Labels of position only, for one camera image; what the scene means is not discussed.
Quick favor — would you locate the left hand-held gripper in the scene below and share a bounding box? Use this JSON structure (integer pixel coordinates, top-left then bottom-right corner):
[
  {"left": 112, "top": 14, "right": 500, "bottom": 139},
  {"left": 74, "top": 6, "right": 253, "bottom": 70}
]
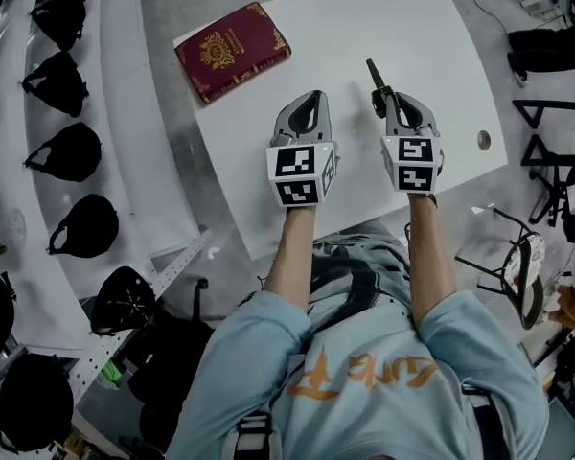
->
[{"left": 265, "top": 89, "right": 342, "bottom": 209}]

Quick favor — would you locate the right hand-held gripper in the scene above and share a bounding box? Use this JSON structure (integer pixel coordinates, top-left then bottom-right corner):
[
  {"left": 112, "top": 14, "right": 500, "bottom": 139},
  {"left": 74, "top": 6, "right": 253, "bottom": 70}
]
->
[{"left": 379, "top": 92, "right": 446, "bottom": 196}]

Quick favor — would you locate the person's right forearm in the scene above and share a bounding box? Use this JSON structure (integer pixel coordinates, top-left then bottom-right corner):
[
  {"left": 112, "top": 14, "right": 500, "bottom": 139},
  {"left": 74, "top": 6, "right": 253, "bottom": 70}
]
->
[{"left": 405, "top": 191, "right": 462, "bottom": 331}]

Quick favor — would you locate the person's left forearm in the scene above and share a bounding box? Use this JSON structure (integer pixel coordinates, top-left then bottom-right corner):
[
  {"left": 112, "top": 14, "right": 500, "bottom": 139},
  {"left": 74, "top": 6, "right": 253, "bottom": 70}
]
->
[{"left": 262, "top": 205, "right": 318, "bottom": 326}]

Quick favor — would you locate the red ornate hardcover book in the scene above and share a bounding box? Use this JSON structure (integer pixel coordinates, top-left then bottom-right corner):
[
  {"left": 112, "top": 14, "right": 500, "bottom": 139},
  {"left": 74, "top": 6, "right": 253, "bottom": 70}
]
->
[{"left": 173, "top": 1, "right": 293, "bottom": 106}]

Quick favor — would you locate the white shelf unit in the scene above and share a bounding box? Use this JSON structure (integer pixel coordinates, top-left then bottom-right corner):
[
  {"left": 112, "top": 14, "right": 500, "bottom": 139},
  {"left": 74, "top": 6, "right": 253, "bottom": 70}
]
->
[{"left": 0, "top": 0, "right": 215, "bottom": 460}]

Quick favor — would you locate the black chair with patterned cushion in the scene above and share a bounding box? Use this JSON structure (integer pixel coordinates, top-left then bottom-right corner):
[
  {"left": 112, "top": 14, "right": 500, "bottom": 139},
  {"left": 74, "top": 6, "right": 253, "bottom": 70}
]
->
[{"left": 453, "top": 205, "right": 548, "bottom": 331}]

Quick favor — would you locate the light blue printed shirt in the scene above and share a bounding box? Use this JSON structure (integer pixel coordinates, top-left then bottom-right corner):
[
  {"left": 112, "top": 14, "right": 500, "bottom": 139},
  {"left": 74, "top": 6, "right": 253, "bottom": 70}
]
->
[{"left": 167, "top": 230, "right": 551, "bottom": 460}]

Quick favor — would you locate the large black floor bag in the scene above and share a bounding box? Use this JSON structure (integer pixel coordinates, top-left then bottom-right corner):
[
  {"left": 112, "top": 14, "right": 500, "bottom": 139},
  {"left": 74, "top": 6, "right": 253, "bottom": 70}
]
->
[{"left": 126, "top": 278, "right": 218, "bottom": 452}]

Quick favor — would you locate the black cable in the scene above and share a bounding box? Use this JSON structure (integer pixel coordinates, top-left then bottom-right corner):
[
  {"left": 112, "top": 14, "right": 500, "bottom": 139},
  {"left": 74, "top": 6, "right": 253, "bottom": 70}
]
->
[{"left": 459, "top": 0, "right": 510, "bottom": 35}]

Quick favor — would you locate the black metal frame stool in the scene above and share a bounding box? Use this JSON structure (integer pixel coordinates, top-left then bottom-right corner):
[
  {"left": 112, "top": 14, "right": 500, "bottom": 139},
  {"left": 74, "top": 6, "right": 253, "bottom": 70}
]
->
[{"left": 511, "top": 97, "right": 575, "bottom": 228}]

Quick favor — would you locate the perforated metal shelf rail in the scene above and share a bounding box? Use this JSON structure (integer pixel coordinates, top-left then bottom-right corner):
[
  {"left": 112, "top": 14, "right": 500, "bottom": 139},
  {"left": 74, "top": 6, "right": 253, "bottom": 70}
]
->
[{"left": 66, "top": 227, "right": 215, "bottom": 404}]

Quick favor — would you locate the grey harness strap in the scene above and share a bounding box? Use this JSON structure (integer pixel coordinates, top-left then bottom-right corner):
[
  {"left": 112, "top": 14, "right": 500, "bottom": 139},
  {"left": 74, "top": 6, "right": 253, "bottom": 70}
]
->
[{"left": 233, "top": 410, "right": 275, "bottom": 460}]

